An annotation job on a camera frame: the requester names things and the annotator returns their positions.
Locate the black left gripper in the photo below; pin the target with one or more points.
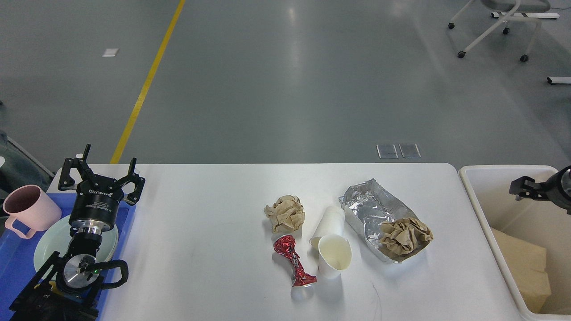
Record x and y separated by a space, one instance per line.
96 203

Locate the crushed red can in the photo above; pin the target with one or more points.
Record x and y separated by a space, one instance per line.
285 246

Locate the lying white paper cup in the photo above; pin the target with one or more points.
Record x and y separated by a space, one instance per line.
331 223

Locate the pink mug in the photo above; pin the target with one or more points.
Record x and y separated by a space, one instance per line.
31 206

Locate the brown paper bag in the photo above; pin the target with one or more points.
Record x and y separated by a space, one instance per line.
527 263

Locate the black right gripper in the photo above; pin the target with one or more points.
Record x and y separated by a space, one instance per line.
556 189

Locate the aluminium foil tray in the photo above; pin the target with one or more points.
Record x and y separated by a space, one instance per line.
367 205

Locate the white floor bar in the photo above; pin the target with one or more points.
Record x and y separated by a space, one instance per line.
556 80

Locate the floor outlet cover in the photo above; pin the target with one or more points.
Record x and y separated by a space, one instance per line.
387 151
410 151

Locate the left floor outlet cover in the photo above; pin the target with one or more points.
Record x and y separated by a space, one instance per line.
387 151

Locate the person in jeans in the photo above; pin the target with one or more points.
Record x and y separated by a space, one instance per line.
20 168

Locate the brown paper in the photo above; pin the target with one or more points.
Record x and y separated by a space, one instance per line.
405 235

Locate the right floor outlet cover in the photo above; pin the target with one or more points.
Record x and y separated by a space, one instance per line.
410 151

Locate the light green plate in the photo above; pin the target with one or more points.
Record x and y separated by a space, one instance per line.
57 238

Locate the white office chair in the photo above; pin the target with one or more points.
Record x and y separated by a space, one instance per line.
515 10

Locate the crumpled brown paper ball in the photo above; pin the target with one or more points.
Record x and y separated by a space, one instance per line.
286 214

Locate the upright white paper cup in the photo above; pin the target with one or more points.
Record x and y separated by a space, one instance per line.
335 255

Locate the white plastic bin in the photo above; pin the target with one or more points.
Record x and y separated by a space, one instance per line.
539 222

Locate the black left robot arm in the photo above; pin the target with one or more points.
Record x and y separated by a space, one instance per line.
65 287

